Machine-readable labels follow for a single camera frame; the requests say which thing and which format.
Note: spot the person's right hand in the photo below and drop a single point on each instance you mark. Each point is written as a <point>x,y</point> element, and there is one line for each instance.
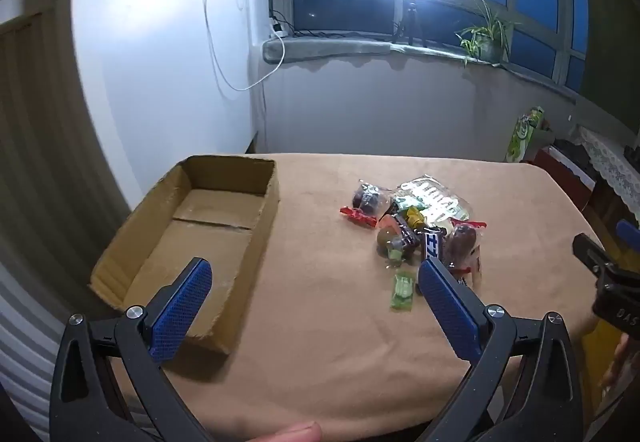
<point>616,362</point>

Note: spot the dark plum in clear packet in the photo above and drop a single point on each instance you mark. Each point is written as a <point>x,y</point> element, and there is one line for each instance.
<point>367,199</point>

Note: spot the green wrapped candy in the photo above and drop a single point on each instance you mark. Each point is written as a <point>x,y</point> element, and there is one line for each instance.
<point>402,292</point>

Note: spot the dark green curtain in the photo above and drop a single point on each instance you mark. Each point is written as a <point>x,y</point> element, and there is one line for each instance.
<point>610,46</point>

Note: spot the green carton box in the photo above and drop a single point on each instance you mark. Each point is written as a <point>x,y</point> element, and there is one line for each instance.
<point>522,131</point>

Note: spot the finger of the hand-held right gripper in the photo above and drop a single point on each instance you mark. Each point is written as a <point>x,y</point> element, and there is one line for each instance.
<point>629,232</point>
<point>590,252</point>

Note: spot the yellow snack packet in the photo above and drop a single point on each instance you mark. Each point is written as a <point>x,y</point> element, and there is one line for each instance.
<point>414,217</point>

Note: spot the green clear snack packet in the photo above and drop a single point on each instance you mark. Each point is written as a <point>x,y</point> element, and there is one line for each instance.
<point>402,202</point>

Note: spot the black light tripod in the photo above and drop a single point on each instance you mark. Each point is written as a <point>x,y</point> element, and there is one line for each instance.
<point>412,21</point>

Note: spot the brown round snack packet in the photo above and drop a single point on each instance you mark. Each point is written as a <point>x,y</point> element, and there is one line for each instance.
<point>387,239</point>

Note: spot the cardboard box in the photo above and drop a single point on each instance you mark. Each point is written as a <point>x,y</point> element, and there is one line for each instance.
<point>210,232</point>

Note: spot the blue and white chocolate bar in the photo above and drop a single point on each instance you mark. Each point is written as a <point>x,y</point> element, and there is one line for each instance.
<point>434,244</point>

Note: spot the white power strip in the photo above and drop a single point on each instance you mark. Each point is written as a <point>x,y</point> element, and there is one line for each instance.
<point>277,26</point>

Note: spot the dark brown snack bar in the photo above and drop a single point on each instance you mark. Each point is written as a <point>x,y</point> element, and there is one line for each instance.
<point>407,234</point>

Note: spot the person's left hand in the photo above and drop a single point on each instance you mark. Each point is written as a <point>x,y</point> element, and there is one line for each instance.
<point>292,433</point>

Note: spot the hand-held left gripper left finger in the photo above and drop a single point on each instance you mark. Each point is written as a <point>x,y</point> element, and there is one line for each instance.
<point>182,307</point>

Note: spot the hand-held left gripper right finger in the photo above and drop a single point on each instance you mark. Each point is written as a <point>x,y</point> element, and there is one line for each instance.
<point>445,307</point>

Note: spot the red wrapped candy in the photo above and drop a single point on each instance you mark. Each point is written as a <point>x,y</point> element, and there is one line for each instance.
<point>357,216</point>

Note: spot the dark date packet red edges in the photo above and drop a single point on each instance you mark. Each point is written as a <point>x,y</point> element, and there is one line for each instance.
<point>462,242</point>

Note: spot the potted spider plant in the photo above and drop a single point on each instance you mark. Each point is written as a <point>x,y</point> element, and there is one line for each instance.
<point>487,44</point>

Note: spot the white lace cloth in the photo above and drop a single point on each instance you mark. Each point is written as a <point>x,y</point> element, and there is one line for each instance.
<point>610,161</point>

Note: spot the clear packet of sliced bread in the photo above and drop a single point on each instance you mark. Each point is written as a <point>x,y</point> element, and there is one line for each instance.
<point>435,199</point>

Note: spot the pink candy packet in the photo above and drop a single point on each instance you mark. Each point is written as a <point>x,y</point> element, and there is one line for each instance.
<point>387,223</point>

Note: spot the grey ribbed radiator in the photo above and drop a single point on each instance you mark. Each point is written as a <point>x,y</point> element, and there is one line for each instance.
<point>20,347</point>

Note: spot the dark wooden cabinet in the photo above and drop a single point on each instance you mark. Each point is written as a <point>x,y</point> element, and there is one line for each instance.
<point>560,166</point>

